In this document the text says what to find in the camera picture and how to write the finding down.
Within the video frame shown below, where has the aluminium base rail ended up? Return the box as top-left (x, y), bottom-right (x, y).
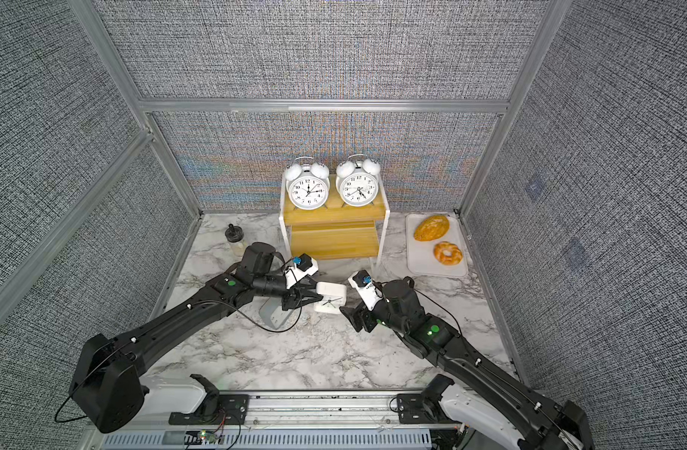
top-left (78, 389), bottom-right (569, 450)

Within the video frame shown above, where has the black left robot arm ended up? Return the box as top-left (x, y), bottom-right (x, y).
top-left (69, 242), bottom-right (322, 433)

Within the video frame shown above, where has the grey rectangular digital clock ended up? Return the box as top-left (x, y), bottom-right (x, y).
top-left (259, 297), bottom-right (294, 331)

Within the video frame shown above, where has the white twin-bell alarm clock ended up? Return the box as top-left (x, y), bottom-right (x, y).
top-left (335, 154), bottom-right (381, 207)

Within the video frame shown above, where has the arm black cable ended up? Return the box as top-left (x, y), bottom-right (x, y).
top-left (376, 280), bottom-right (466, 339)
top-left (54, 258), bottom-right (305, 424)

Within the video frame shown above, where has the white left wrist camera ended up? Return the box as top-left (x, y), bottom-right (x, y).
top-left (283, 253), bottom-right (319, 289)

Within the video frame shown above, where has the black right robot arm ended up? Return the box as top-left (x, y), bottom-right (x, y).
top-left (340, 270), bottom-right (594, 449)

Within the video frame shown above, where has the white cube digital clock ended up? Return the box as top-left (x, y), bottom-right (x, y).
top-left (314, 281), bottom-right (347, 314)

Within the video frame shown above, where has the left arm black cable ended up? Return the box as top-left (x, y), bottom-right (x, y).
top-left (54, 258), bottom-right (305, 424)

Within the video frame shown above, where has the white cutting board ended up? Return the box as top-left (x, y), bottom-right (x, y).
top-left (405, 214), bottom-right (469, 278)

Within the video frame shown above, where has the glass jar black lid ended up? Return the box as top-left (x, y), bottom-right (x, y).
top-left (225, 223), bottom-right (248, 257)

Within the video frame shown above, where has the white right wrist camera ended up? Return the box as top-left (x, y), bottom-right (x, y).
top-left (348, 270), bottom-right (384, 311)

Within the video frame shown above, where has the glazed ring pastry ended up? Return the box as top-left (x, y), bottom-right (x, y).
top-left (433, 241), bottom-right (463, 266)

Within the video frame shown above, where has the yellow wooden two-tier shelf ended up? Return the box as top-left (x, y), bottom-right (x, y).
top-left (279, 175), bottom-right (390, 263)

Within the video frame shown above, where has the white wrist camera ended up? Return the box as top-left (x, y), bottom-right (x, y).
top-left (283, 253), bottom-right (319, 289)
top-left (348, 270), bottom-right (384, 311)

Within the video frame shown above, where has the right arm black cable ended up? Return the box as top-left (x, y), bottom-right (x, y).
top-left (376, 280), bottom-right (466, 339)

